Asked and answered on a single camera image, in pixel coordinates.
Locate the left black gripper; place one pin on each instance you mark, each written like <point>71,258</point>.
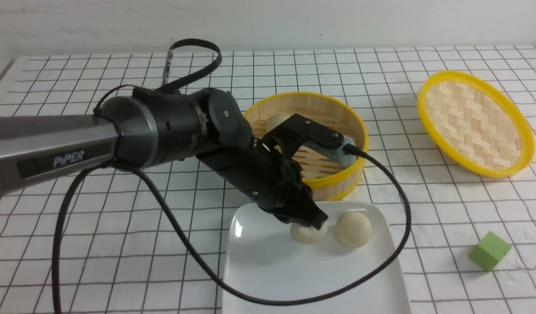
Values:
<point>264,176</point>

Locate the steamed bun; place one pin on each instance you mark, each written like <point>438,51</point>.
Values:
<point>307,235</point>
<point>275,120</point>
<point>353,229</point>

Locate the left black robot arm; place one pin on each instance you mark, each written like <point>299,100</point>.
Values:
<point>152,128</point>

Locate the white square ceramic plate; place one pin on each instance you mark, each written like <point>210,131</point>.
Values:
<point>263,261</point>

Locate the yellow-rimmed bamboo steamer basket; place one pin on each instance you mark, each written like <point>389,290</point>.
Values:
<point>328,180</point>

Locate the white grid-pattern tablecloth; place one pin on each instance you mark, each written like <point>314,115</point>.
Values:
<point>121,256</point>

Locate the green foam cube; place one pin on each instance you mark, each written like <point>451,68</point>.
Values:
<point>489,251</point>

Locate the yellow-rimmed woven steamer lid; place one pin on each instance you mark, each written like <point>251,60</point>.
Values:
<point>475,124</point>

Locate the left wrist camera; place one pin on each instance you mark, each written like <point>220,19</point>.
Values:
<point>298,131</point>

